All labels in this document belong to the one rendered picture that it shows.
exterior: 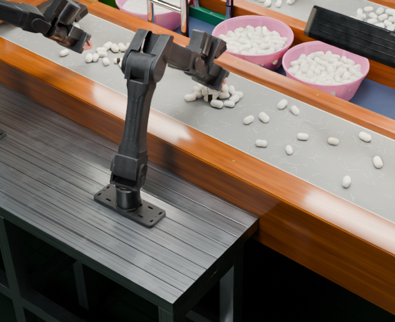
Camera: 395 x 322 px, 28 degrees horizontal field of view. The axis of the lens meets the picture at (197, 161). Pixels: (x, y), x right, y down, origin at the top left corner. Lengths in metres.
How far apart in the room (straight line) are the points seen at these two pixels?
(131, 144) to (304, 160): 0.47
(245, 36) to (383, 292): 1.08
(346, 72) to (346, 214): 0.68
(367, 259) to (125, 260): 0.58
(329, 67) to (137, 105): 0.78
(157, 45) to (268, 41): 0.77
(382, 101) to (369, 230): 0.70
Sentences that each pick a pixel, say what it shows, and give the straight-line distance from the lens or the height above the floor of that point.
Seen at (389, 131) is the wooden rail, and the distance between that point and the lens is 2.26.
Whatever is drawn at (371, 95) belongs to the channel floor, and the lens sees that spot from 2.56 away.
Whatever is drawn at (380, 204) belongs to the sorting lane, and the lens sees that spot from 2.04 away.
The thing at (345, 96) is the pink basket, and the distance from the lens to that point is 2.48.
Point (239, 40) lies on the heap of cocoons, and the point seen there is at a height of 0.74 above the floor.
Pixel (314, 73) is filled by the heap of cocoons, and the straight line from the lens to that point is 2.54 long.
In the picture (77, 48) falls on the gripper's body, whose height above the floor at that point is 0.86.
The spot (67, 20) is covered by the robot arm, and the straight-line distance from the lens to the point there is 2.37.
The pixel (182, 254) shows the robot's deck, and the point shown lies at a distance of 1.98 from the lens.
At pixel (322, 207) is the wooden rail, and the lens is 1.97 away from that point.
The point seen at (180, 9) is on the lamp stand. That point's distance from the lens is 2.63.
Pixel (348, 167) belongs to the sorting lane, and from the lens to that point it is 2.14.
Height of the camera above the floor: 2.06
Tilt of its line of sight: 38 degrees down
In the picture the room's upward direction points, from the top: 1 degrees counter-clockwise
